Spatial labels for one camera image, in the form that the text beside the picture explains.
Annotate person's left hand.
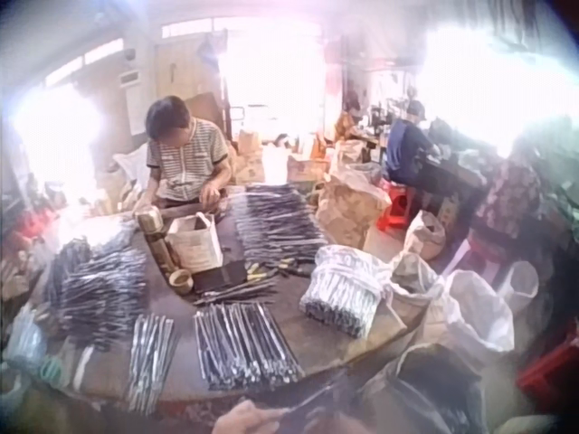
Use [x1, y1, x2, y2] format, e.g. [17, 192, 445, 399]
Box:
[213, 399, 291, 434]

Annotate dark stick packet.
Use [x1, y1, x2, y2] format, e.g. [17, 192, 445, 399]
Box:
[276, 377, 352, 420]

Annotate wide row of dark packets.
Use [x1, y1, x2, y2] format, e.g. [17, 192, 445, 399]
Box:
[193, 300, 305, 392]

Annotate loose dark sticks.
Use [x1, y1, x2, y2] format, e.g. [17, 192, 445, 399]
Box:
[193, 276, 284, 307]

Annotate narrow row of pale packets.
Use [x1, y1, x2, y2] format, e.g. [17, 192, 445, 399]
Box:
[126, 313, 176, 411]

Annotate plastic bag of packet bundles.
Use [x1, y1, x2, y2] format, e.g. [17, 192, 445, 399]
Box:
[299, 244, 393, 339]

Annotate black flat stack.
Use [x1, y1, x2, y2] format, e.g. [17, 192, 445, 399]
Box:
[194, 263, 249, 291]

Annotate dark plastic bag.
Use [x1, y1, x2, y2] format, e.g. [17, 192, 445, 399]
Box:
[360, 342, 490, 434]

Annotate small bamboo cup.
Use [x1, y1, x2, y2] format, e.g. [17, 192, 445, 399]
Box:
[166, 269, 195, 297]

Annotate white paper bag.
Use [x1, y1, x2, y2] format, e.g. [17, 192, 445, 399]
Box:
[165, 212, 225, 273]

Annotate open tan sack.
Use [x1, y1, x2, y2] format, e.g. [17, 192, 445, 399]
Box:
[386, 251, 450, 336]

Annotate long row of dark packets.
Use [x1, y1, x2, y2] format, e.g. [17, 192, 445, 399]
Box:
[233, 182, 328, 269]

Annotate heap of dark packets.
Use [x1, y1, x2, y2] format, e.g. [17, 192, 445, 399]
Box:
[43, 233, 151, 352]

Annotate large brown paper sack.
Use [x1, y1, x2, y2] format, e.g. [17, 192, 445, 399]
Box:
[315, 171, 392, 250]

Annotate green tape roll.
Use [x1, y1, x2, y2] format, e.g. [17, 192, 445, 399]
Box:
[39, 355, 65, 382]

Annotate white plastic sack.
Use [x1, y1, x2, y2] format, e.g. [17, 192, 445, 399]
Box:
[443, 269, 517, 354]

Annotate small tan sack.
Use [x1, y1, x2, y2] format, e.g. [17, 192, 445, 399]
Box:
[403, 209, 447, 261]

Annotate red plastic stool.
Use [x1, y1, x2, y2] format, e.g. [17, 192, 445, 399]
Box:
[375, 184, 418, 232]
[515, 333, 579, 409]

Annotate cardboard box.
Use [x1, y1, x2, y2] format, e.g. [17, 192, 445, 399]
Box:
[286, 153, 319, 183]

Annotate clear packet pile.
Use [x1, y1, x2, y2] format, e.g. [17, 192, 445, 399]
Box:
[7, 306, 47, 363]

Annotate white bucket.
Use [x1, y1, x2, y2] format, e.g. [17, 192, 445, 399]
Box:
[498, 259, 540, 314]

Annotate wooden door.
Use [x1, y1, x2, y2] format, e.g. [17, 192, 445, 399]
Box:
[155, 41, 219, 137]

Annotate yellow handled tools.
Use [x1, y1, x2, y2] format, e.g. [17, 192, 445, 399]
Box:
[246, 256, 314, 278]

